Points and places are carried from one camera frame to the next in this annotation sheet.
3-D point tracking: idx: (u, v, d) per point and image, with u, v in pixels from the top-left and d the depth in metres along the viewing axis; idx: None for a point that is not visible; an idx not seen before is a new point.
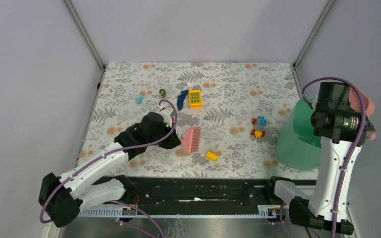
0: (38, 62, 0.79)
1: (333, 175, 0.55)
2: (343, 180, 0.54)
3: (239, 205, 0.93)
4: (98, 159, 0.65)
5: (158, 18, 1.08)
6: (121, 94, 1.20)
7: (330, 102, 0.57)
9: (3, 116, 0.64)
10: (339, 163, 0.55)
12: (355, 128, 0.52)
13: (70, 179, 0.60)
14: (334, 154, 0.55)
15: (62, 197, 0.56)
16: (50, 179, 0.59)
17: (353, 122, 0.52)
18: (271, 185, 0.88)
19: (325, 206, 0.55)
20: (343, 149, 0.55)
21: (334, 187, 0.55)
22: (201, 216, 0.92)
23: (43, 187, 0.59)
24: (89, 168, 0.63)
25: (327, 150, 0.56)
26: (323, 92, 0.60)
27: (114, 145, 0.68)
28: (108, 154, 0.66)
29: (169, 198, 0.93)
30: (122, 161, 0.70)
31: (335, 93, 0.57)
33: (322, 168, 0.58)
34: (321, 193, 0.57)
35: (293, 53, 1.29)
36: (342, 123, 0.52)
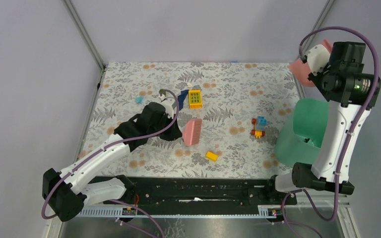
0: (37, 62, 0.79)
1: (338, 137, 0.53)
2: (349, 142, 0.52)
3: (239, 205, 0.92)
4: (97, 153, 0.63)
5: (158, 18, 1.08)
6: (121, 94, 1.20)
7: (341, 63, 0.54)
9: (3, 116, 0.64)
10: (346, 126, 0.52)
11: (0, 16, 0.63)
12: (367, 91, 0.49)
13: (70, 174, 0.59)
14: (341, 117, 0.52)
15: (63, 192, 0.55)
16: (50, 175, 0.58)
17: (365, 85, 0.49)
18: (271, 185, 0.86)
19: (328, 168, 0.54)
20: (352, 112, 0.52)
21: (338, 150, 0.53)
22: (201, 216, 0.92)
23: (44, 183, 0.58)
24: (90, 162, 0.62)
25: (335, 114, 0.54)
26: (338, 53, 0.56)
27: (114, 136, 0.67)
28: (108, 147, 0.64)
29: (169, 198, 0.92)
30: (123, 152, 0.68)
31: (351, 54, 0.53)
33: (328, 130, 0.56)
34: (324, 156, 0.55)
35: (293, 54, 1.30)
36: (352, 86, 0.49)
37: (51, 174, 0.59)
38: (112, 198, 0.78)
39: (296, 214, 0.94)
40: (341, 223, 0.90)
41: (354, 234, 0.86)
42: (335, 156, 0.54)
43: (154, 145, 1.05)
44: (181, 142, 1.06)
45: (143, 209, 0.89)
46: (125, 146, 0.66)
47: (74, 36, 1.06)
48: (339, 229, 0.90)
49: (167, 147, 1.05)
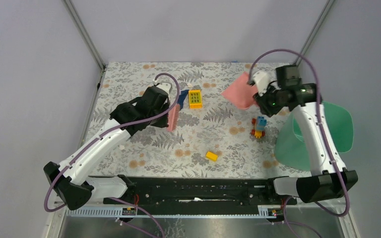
0: (37, 62, 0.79)
1: (314, 130, 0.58)
2: (324, 130, 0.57)
3: (239, 205, 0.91)
4: (94, 142, 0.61)
5: (158, 19, 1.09)
6: (121, 94, 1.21)
7: (286, 82, 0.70)
9: (3, 116, 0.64)
10: (314, 120, 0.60)
11: None
12: (312, 92, 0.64)
13: (68, 167, 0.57)
14: (306, 114, 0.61)
15: (63, 187, 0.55)
16: (49, 167, 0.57)
17: (309, 89, 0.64)
18: (270, 188, 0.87)
19: (323, 160, 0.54)
20: (312, 109, 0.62)
21: (321, 141, 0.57)
22: (201, 216, 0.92)
23: (46, 176, 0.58)
24: (87, 152, 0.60)
25: (301, 116, 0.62)
26: (277, 78, 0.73)
27: (110, 123, 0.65)
28: (104, 135, 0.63)
29: (169, 198, 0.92)
30: (123, 138, 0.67)
31: (288, 74, 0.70)
33: (303, 130, 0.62)
34: (314, 151, 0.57)
35: (293, 54, 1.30)
36: (300, 90, 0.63)
37: (51, 167, 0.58)
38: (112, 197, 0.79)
39: (296, 214, 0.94)
40: (341, 223, 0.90)
41: (354, 234, 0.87)
42: (322, 147, 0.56)
43: (154, 145, 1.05)
44: (181, 142, 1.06)
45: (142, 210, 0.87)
46: (122, 132, 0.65)
47: (74, 36, 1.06)
48: (339, 228, 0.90)
49: (167, 146, 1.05)
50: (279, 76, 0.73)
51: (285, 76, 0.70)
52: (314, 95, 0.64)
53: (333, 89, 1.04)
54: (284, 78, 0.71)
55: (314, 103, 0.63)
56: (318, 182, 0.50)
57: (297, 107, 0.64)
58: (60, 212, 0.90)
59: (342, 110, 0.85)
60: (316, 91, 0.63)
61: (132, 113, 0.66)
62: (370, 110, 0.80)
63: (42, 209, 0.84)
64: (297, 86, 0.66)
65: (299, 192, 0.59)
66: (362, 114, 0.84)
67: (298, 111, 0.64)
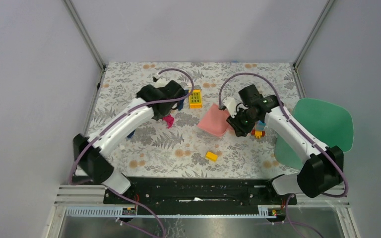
0: (37, 62, 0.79)
1: (287, 127, 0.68)
2: (294, 123, 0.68)
3: (239, 205, 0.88)
4: (122, 117, 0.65)
5: (158, 19, 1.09)
6: (122, 94, 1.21)
7: (250, 99, 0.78)
9: (3, 117, 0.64)
10: (284, 118, 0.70)
11: None
12: (273, 100, 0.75)
13: (98, 138, 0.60)
14: (276, 117, 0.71)
15: (93, 155, 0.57)
16: (79, 139, 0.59)
17: (270, 99, 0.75)
18: (270, 191, 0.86)
19: (306, 147, 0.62)
20: (279, 112, 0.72)
21: (297, 132, 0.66)
22: (201, 216, 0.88)
23: (74, 147, 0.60)
24: (115, 126, 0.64)
25: (273, 120, 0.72)
26: (242, 98, 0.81)
27: (137, 101, 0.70)
28: (132, 111, 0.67)
29: (169, 198, 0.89)
30: (147, 116, 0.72)
31: (249, 92, 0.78)
33: (280, 130, 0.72)
34: (297, 143, 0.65)
35: (293, 54, 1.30)
36: (264, 104, 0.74)
37: (80, 139, 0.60)
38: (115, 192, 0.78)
39: (296, 214, 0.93)
40: (341, 223, 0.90)
41: (354, 234, 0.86)
42: (300, 136, 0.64)
43: (154, 145, 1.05)
44: (181, 142, 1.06)
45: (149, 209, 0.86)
46: (148, 110, 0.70)
47: (74, 36, 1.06)
48: (339, 228, 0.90)
49: (167, 146, 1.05)
50: (243, 96, 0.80)
51: (247, 95, 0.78)
52: (275, 102, 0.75)
53: (333, 89, 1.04)
54: (247, 97, 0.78)
55: (278, 108, 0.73)
56: (311, 165, 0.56)
57: (267, 116, 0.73)
58: (60, 212, 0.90)
59: (341, 109, 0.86)
60: (275, 99, 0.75)
61: (156, 94, 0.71)
62: (370, 110, 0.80)
63: (43, 209, 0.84)
64: (260, 99, 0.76)
65: (304, 190, 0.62)
66: (361, 114, 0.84)
67: (269, 119, 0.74)
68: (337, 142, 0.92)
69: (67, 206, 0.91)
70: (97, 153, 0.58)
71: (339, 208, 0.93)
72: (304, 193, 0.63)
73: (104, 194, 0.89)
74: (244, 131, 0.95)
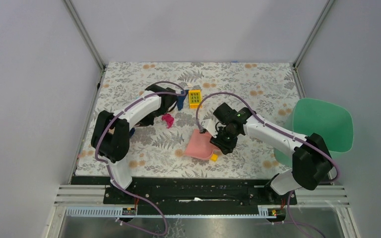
0: (36, 63, 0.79)
1: (265, 131, 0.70)
2: (272, 126, 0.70)
3: (239, 205, 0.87)
4: (140, 100, 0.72)
5: (158, 19, 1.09)
6: (121, 94, 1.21)
7: (225, 117, 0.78)
9: (2, 117, 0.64)
10: (260, 125, 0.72)
11: None
12: (246, 112, 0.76)
13: (123, 112, 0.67)
14: (253, 125, 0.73)
15: (120, 126, 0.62)
16: (104, 115, 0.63)
17: (242, 112, 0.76)
18: (271, 196, 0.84)
19: (288, 143, 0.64)
20: (253, 120, 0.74)
21: (276, 133, 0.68)
22: (201, 216, 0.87)
23: (98, 123, 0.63)
24: (136, 106, 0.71)
25: (252, 130, 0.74)
26: (218, 118, 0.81)
27: (148, 92, 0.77)
28: (148, 97, 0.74)
29: (169, 198, 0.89)
30: (156, 105, 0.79)
31: (223, 111, 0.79)
33: (261, 137, 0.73)
34: (280, 143, 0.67)
35: (293, 54, 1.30)
36: (238, 118, 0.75)
37: (103, 115, 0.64)
38: (118, 186, 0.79)
39: (296, 214, 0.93)
40: (341, 223, 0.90)
41: (354, 234, 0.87)
42: (280, 136, 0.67)
43: (154, 145, 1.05)
44: (181, 142, 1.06)
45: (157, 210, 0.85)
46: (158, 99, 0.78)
47: (74, 36, 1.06)
48: (339, 228, 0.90)
49: (167, 147, 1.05)
50: (218, 116, 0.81)
51: (222, 114, 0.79)
52: (248, 112, 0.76)
53: (333, 89, 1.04)
54: (222, 117, 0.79)
55: (252, 117, 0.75)
56: (299, 157, 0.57)
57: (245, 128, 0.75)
58: (60, 212, 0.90)
59: (342, 111, 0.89)
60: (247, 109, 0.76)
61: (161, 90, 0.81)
62: (370, 110, 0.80)
63: (43, 209, 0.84)
64: (233, 114, 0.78)
65: (302, 185, 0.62)
66: (361, 114, 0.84)
67: (248, 130, 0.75)
68: (337, 145, 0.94)
69: (67, 206, 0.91)
70: (124, 123, 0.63)
71: (339, 208, 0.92)
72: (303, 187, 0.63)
73: (104, 194, 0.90)
74: (229, 148, 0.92)
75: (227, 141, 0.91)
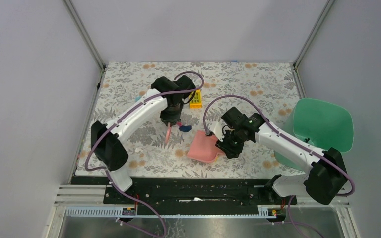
0: (37, 63, 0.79)
1: (280, 141, 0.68)
2: (286, 136, 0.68)
3: (239, 205, 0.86)
4: (139, 106, 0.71)
5: (158, 19, 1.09)
6: (121, 94, 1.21)
7: (235, 122, 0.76)
9: (2, 116, 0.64)
10: (273, 135, 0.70)
11: None
12: (258, 118, 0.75)
13: (116, 125, 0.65)
14: (266, 134, 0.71)
15: (110, 142, 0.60)
16: (96, 127, 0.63)
17: (254, 119, 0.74)
18: (271, 196, 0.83)
19: (304, 157, 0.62)
20: (267, 129, 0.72)
21: (291, 145, 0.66)
22: (201, 216, 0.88)
23: (93, 134, 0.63)
24: (133, 114, 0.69)
25: (264, 139, 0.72)
26: (225, 122, 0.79)
27: (152, 92, 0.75)
28: (148, 101, 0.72)
29: (169, 198, 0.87)
30: (159, 107, 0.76)
31: (233, 115, 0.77)
33: (273, 146, 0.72)
34: (294, 155, 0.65)
35: (293, 54, 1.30)
36: (250, 124, 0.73)
37: (97, 126, 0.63)
38: (117, 188, 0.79)
39: (296, 215, 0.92)
40: (341, 223, 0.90)
41: (354, 234, 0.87)
42: (295, 148, 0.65)
43: (154, 145, 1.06)
44: (181, 142, 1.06)
45: (151, 208, 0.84)
46: (162, 100, 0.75)
47: (74, 36, 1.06)
48: (339, 228, 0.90)
49: (167, 147, 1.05)
50: (226, 120, 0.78)
51: (231, 119, 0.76)
52: (260, 119, 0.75)
53: (333, 89, 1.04)
54: (232, 122, 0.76)
55: (264, 124, 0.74)
56: (317, 174, 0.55)
57: (257, 135, 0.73)
58: (60, 212, 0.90)
59: (341, 110, 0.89)
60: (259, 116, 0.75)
61: (169, 86, 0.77)
62: (370, 110, 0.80)
63: (43, 209, 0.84)
64: (244, 120, 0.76)
65: (315, 199, 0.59)
66: (361, 114, 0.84)
67: (260, 138, 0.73)
68: (337, 145, 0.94)
69: (67, 206, 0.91)
70: (115, 139, 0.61)
71: (339, 208, 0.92)
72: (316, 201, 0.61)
73: (104, 195, 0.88)
74: (236, 152, 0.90)
75: (232, 146, 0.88)
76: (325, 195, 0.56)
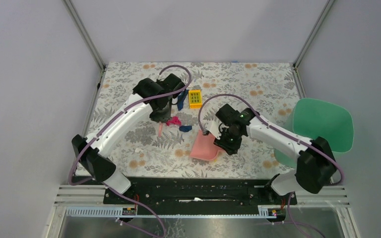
0: (37, 63, 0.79)
1: (270, 133, 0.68)
2: (276, 128, 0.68)
3: (239, 205, 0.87)
4: (119, 115, 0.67)
5: (158, 19, 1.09)
6: (121, 94, 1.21)
7: (227, 118, 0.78)
9: (2, 116, 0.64)
10: (263, 127, 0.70)
11: None
12: (248, 112, 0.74)
13: (95, 139, 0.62)
14: (256, 127, 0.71)
15: (91, 157, 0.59)
16: (77, 142, 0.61)
17: (245, 113, 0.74)
18: (271, 196, 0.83)
19: (292, 146, 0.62)
20: (257, 122, 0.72)
21: (280, 135, 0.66)
22: (201, 216, 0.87)
23: (75, 148, 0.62)
24: (113, 125, 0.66)
25: (255, 132, 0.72)
26: (220, 119, 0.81)
27: (133, 98, 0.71)
28: (129, 109, 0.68)
29: (169, 198, 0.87)
30: (143, 114, 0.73)
31: (225, 111, 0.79)
33: (264, 139, 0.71)
34: (283, 146, 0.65)
35: (293, 54, 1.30)
36: (240, 117, 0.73)
37: (78, 141, 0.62)
38: (115, 191, 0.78)
39: (296, 215, 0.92)
40: (341, 223, 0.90)
41: (354, 234, 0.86)
42: (283, 138, 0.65)
43: (154, 145, 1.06)
44: (181, 142, 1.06)
45: (150, 208, 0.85)
46: (145, 106, 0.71)
47: (74, 36, 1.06)
48: (339, 228, 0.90)
49: (167, 147, 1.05)
50: (220, 117, 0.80)
51: (223, 114, 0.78)
52: (251, 113, 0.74)
53: (333, 89, 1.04)
54: (224, 117, 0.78)
55: (255, 118, 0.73)
56: (304, 162, 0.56)
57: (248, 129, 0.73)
58: (60, 212, 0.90)
59: (342, 110, 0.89)
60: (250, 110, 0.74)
61: (154, 88, 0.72)
62: (370, 110, 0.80)
63: (43, 209, 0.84)
64: (235, 115, 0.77)
65: (305, 188, 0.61)
66: (361, 113, 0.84)
67: (251, 131, 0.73)
68: (336, 145, 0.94)
69: (67, 206, 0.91)
70: (95, 154, 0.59)
71: (339, 208, 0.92)
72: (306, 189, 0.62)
73: (104, 194, 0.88)
74: (234, 148, 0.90)
75: (230, 142, 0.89)
76: (313, 183, 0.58)
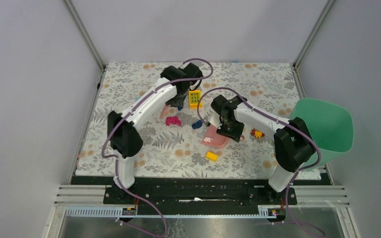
0: (37, 62, 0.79)
1: (254, 115, 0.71)
2: (260, 111, 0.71)
3: (239, 205, 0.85)
4: (151, 94, 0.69)
5: (158, 19, 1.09)
6: (121, 94, 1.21)
7: (219, 105, 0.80)
9: (2, 117, 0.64)
10: (246, 109, 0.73)
11: None
12: (237, 99, 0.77)
13: (131, 113, 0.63)
14: (242, 110, 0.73)
15: (127, 130, 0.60)
16: (113, 115, 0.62)
17: (232, 100, 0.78)
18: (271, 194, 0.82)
19: (272, 126, 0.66)
20: (243, 106, 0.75)
21: (261, 117, 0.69)
22: (201, 216, 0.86)
23: (108, 123, 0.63)
24: (146, 102, 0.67)
25: (243, 116, 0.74)
26: (214, 109, 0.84)
27: (162, 81, 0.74)
28: (158, 89, 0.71)
29: (169, 198, 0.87)
30: (170, 96, 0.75)
31: (218, 101, 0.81)
33: (250, 121, 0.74)
34: (264, 126, 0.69)
35: (293, 54, 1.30)
36: (228, 103, 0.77)
37: (113, 115, 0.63)
38: (121, 183, 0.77)
39: (296, 215, 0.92)
40: (341, 223, 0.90)
41: (354, 234, 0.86)
42: (265, 119, 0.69)
43: (154, 145, 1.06)
44: (181, 142, 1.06)
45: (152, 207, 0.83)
46: (172, 89, 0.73)
47: (74, 36, 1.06)
48: (339, 229, 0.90)
49: (167, 146, 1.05)
50: (214, 107, 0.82)
51: (216, 103, 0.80)
52: (239, 100, 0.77)
53: (332, 89, 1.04)
54: (216, 106, 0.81)
55: (242, 103, 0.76)
56: (280, 138, 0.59)
57: (238, 113, 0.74)
58: (60, 212, 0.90)
59: (342, 110, 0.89)
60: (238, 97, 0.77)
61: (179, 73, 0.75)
62: (370, 111, 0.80)
63: (43, 209, 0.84)
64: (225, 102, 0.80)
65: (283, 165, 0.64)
66: (361, 113, 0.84)
67: (238, 115, 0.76)
68: (337, 145, 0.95)
69: (67, 206, 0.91)
70: (131, 127, 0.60)
71: (339, 208, 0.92)
72: (284, 167, 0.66)
73: (104, 195, 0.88)
74: (235, 137, 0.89)
75: (229, 130, 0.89)
76: (290, 160, 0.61)
